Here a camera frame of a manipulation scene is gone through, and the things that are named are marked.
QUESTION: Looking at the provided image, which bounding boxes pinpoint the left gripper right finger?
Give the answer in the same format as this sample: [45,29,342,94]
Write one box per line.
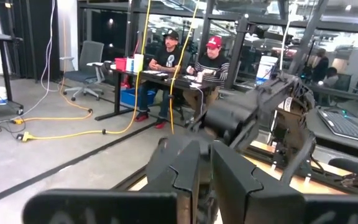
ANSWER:
[211,141,358,224]

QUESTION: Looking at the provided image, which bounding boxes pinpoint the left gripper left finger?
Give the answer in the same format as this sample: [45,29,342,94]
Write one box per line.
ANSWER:
[22,140,202,224]

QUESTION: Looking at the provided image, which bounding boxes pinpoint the blue plastic bin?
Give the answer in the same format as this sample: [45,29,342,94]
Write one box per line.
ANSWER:
[119,88,157,108]

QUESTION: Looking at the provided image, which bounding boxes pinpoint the black desk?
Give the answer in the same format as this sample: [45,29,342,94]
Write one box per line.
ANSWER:
[94,63,220,122]

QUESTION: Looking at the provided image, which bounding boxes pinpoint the person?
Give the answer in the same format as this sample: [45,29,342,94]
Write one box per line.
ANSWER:
[320,67,339,88]
[134,29,183,130]
[181,35,231,125]
[311,48,331,83]

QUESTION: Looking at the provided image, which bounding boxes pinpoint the pale green cup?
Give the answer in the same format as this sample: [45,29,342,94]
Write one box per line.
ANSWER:
[133,54,145,73]

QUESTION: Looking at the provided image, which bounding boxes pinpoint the grey desk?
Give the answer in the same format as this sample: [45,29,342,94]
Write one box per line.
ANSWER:
[306,83,358,156]

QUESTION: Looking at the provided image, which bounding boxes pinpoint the red box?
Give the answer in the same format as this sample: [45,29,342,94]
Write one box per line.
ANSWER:
[114,57,127,72]

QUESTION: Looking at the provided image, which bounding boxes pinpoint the black office chair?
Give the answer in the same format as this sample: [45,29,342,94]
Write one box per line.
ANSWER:
[328,157,358,175]

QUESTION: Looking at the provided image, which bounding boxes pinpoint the black keyboard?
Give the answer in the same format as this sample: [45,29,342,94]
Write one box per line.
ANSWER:
[317,107,358,143]

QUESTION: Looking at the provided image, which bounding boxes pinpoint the grey office chair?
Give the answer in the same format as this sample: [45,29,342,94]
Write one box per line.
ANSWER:
[59,40,106,101]

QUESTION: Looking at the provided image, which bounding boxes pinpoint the white bucket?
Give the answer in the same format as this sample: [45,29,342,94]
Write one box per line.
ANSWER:
[255,55,278,85]

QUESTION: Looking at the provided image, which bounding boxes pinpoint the black curtain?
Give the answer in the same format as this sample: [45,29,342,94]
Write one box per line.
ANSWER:
[0,0,61,82]

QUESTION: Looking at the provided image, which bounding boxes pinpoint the yellow hanging cable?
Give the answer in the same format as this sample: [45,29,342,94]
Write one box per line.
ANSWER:
[20,0,152,142]
[168,0,200,135]

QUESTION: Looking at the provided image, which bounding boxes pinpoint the orange floor cable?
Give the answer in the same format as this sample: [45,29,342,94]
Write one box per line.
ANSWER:
[12,18,93,125]

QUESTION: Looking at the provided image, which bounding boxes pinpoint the black frame post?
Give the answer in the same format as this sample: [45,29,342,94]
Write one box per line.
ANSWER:
[224,14,251,90]

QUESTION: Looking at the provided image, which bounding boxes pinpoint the white cable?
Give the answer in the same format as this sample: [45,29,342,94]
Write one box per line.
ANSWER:
[278,0,295,71]
[11,0,57,121]

